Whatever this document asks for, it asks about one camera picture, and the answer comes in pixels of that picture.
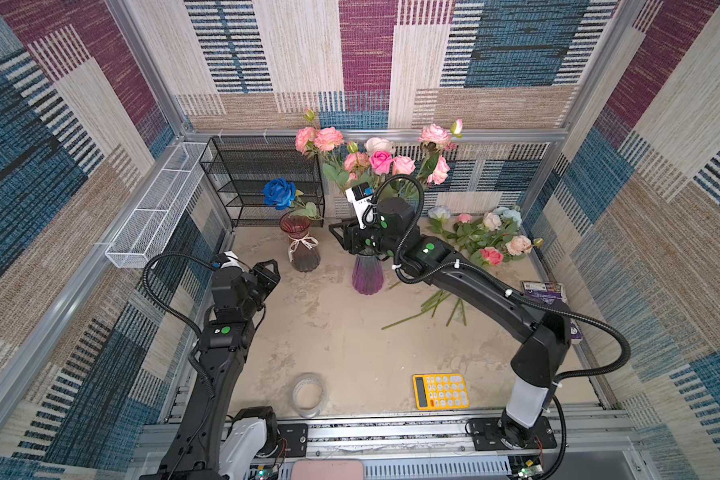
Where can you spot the yellow calculator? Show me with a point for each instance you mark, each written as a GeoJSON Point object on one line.
{"type": "Point", "coordinates": [439, 392]}

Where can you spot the pile of artificial flowers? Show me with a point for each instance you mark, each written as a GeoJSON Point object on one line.
{"type": "Point", "coordinates": [487, 241]}

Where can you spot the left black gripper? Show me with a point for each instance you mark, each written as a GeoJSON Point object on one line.
{"type": "Point", "coordinates": [262, 277]}

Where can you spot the white mesh wall basket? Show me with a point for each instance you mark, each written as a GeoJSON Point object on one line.
{"type": "Point", "coordinates": [153, 221]}

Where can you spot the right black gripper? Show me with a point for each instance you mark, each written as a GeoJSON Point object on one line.
{"type": "Point", "coordinates": [350, 241]}

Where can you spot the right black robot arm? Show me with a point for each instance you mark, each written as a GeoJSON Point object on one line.
{"type": "Point", "coordinates": [542, 330]}

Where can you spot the purple blue glass vase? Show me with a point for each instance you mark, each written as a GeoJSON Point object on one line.
{"type": "Point", "coordinates": [367, 275]}

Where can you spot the magenta rose stem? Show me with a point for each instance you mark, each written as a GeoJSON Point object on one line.
{"type": "Point", "coordinates": [380, 164]}

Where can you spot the blue rose stem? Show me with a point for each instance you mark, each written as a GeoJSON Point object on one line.
{"type": "Point", "coordinates": [285, 196]}

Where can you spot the pink tulip bud stem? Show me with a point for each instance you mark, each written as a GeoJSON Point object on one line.
{"type": "Point", "coordinates": [403, 165]}

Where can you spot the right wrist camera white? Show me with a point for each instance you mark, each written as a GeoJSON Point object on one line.
{"type": "Point", "coordinates": [360, 196]}

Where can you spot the purple packet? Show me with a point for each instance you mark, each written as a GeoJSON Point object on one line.
{"type": "Point", "coordinates": [551, 292]}

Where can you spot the dark red glass vase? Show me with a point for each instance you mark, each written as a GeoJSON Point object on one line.
{"type": "Point", "coordinates": [303, 248]}

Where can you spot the clear tape roll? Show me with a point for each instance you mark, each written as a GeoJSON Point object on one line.
{"type": "Point", "coordinates": [308, 396]}

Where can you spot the black wire shelf rack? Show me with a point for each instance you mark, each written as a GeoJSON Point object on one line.
{"type": "Point", "coordinates": [239, 169]}

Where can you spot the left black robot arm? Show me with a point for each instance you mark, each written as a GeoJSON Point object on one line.
{"type": "Point", "coordinates": [206, 445]}

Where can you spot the pink rose stem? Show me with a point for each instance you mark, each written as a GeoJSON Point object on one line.
{"type": "Point", "coordinates": [435, 142]}
{"type": "Point", "coordinates": [326, 146]}
{"type": "Point", "coordinates": [356, 166]}

